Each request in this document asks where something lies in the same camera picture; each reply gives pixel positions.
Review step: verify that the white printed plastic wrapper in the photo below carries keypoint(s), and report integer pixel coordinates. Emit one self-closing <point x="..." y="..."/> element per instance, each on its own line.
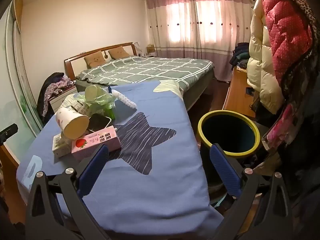
<point x="75" y="105"/>

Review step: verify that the wooden cabinet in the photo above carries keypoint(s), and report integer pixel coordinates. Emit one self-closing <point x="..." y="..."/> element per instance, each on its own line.
<point x="237" y="92"/>

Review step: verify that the small white box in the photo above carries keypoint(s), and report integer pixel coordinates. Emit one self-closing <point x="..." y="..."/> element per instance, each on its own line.
<point x="60" y="147"/>

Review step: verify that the red down jacket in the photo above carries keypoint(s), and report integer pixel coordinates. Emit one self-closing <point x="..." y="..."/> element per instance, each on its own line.
<point x="287" y="30"/>

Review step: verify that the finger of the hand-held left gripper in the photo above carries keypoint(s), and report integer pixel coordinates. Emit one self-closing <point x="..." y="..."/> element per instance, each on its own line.
<point x="8" y="131"/>

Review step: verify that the wooden bed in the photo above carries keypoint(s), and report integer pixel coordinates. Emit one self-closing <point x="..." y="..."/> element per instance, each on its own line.
<point x="72" y="65"/>

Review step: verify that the green plastic bag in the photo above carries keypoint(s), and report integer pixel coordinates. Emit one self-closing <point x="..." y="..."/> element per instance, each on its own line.
<point x="100" y="105"/>

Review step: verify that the green plaid duvet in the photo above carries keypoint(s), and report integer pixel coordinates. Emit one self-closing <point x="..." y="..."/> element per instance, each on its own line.
<point x="150" y="70"/>

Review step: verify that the pile of dark clothes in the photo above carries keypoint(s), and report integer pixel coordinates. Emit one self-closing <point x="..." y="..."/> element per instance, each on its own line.
<point x="240" y="55"/>

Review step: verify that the pink milk carton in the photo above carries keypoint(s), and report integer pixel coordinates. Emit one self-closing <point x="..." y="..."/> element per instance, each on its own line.
<point x="100" y="142"/>

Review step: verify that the white nightstand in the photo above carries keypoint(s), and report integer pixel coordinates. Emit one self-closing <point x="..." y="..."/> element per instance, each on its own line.
<point x="62" y="97"/>

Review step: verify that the yellow rimmed dark bin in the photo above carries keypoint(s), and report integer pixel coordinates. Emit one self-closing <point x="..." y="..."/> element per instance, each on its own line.
<point x="230" y="130"/>

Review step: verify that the glass sliding wardrobe door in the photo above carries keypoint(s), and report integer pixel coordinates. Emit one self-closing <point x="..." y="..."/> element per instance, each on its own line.
<point x="15" y="92"/>

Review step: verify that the brown cardboard box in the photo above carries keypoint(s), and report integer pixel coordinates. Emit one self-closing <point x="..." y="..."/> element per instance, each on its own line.
<point x="150" y="48"/>

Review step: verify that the black small object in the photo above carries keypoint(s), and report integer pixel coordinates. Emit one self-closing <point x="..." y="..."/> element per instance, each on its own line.
<point x="248" y="90"/>

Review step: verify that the black plastic food tray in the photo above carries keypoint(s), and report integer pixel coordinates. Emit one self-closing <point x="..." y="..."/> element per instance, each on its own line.
<point x="98" y="122"/>

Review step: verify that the brown pillow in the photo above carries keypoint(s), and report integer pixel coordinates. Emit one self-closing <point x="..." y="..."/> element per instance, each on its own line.
<point x="118" y="52"/>
<point x="94" y="59"/>

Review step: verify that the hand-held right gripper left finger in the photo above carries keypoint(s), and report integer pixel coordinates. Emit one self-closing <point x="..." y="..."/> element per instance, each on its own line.
<point x="92" y="171"/>

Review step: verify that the patterned purple garment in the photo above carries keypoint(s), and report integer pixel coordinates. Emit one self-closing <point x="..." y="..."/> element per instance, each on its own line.
<point x="53" y="90"/>

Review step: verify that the clothes pile on nightstand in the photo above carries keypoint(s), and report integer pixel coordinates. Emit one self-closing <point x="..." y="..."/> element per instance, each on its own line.
<point x="47" y="87"/>

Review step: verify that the pink floral cloth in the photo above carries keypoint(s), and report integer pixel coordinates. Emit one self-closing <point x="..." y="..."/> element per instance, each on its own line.
<point x="282" y="127"/>

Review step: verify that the blue star print blanket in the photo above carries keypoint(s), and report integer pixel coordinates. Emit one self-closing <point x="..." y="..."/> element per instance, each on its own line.
<point x="162" y="185"/>

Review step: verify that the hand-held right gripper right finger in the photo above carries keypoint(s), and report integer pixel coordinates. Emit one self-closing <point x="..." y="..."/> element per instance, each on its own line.
<point x="225" y="172"/>

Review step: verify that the pink white curtain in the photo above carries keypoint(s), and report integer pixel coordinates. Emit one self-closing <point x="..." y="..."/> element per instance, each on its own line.
<point x="212" y="50"/>

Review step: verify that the white paper cup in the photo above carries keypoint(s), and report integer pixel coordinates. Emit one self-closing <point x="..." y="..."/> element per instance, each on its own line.
<point x="65" y="120"/>

